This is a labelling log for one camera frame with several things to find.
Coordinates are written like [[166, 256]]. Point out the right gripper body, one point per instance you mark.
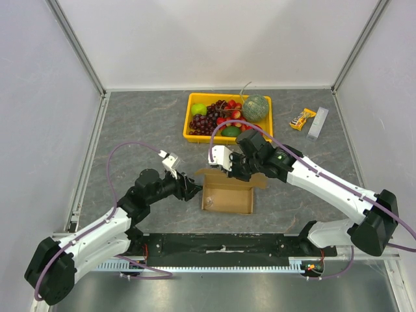
[[237, 169]]

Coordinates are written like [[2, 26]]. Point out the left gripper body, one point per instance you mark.
[[179, 190]]

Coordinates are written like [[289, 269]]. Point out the brown cardboard box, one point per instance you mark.
[[230, 195]]

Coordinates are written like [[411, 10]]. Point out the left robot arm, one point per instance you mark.
[[57, 265]]

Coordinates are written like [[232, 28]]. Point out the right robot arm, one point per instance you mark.
[[369, 225]]

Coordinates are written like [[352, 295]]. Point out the grey slim box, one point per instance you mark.
[[317, 125]]

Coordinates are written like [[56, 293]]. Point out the green avocado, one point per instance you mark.
[[231, 131]]

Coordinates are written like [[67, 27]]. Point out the red tomato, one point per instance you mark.
[[257, 128]]

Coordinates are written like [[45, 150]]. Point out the purple grape bunch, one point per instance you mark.
[[203, 125]]

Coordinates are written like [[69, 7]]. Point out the red strawberry cluster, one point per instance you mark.
[[229, 111]]

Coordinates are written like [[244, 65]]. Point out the green netted melon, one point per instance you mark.
[[255, 107]]

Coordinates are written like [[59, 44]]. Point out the green apple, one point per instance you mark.
[[198, 109]]

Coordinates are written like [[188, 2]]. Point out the yellow candy bar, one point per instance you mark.
[[298, 122]]

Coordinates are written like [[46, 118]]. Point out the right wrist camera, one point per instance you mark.
[[219, 156]]

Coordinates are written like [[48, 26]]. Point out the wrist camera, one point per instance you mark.
[[170, 162], [219, 156]]

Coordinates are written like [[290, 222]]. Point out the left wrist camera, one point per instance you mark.
[[170, 162]]

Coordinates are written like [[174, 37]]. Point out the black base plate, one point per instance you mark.
[[224, 249]]

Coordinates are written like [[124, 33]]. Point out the slotted cable duct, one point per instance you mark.
[[120, 265]]

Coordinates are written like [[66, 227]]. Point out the right aluminium frame post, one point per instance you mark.
[[359, 44]]

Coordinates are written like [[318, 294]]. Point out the aluminium frame post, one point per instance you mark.
[[359, 44], [76, 45]]

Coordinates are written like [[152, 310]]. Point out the left aluminium frame post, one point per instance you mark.
[[76, 45]]

